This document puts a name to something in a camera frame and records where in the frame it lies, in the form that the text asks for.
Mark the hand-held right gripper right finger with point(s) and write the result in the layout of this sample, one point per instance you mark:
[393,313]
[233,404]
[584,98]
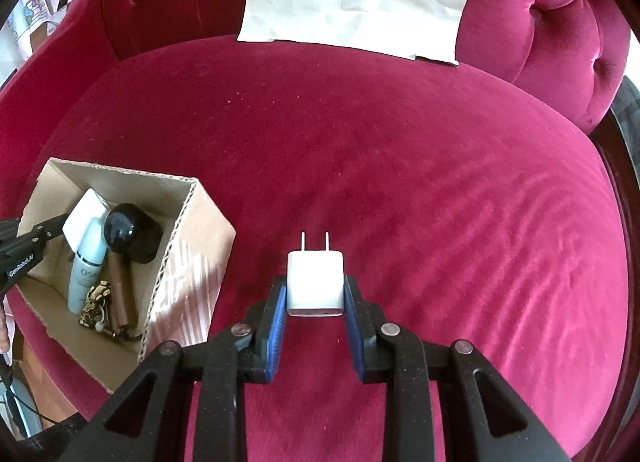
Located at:
[354,337]

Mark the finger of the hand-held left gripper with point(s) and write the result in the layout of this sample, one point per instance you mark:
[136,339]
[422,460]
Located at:
[22,252]

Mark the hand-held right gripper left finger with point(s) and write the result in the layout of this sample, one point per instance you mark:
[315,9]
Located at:
[275,337]

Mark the pale teal lotion bottle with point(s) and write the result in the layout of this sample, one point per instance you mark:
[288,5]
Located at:
[89,262]

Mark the small white plug charger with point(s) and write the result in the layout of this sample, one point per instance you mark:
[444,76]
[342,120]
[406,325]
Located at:
[315,282]

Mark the large white power adapter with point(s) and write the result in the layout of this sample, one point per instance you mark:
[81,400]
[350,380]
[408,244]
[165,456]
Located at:
[82,217]

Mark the dark blue round ball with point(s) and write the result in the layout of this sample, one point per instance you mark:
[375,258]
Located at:
[120,229]

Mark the brown lipstick tube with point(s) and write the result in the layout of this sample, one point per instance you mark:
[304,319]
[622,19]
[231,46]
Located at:
[121,292]

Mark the cardboard box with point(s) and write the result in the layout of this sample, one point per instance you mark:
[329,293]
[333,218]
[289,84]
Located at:
[190,267]

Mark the red velvet tufted sofa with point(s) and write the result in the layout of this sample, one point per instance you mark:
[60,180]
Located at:
[400,166]

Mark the grey plaid blanket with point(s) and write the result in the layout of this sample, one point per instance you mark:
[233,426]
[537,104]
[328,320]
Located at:
[630,131]

